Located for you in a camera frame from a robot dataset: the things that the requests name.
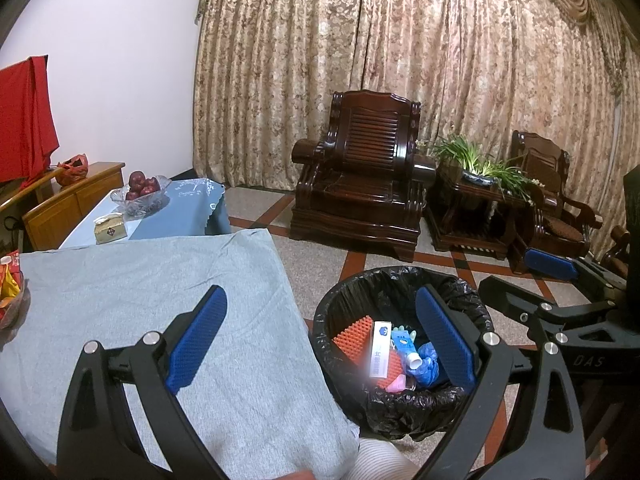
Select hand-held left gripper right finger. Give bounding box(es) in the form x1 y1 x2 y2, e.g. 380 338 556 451
415 285 586 480

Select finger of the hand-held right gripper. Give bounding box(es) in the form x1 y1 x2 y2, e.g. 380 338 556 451
524 247 630 302
478 276 621 343

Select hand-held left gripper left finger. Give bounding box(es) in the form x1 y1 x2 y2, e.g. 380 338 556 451
56 285 228 480

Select light blue tube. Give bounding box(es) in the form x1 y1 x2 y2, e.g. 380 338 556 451
394 339 423 372

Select small orange foam net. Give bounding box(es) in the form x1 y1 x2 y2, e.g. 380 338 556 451
375 350 406 391

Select white carton box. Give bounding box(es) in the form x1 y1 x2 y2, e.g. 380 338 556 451
369 321 392 380

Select large orange foam net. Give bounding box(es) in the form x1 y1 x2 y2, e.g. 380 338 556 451
332 316 373 361

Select waste bin with black bag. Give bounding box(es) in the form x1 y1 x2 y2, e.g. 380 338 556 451
314 266 493 442

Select dark wooden cushioned armchair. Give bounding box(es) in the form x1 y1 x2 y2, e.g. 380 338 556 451
507 130 605 273

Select dark wooden side table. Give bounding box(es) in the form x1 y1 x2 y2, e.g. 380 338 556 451
425 162 536 261

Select green potted plant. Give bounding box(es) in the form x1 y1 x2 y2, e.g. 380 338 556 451
417 132 543 206

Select blue tablecloth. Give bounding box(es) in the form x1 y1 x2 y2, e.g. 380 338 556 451
59 178 232 251

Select beige tissue box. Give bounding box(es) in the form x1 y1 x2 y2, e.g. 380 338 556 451
94 212 127 246

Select glass fruit bowl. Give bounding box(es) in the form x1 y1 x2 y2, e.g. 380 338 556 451
110 175 172 218

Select person's striped trouser leg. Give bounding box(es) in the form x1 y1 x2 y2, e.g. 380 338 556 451
300 437 421 480

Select light wooden cabinet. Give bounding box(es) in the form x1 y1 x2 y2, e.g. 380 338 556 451
0 161 126 253

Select red yellow snack packets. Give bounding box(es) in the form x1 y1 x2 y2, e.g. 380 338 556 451
0 252 26 326

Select red plastic bag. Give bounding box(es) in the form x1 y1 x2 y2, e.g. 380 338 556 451
56 156 90 187

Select beige floral curtain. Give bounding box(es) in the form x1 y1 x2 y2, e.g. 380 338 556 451
192 0 640 241

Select red cloth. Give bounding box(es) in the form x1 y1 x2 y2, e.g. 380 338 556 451
0 56 60 185

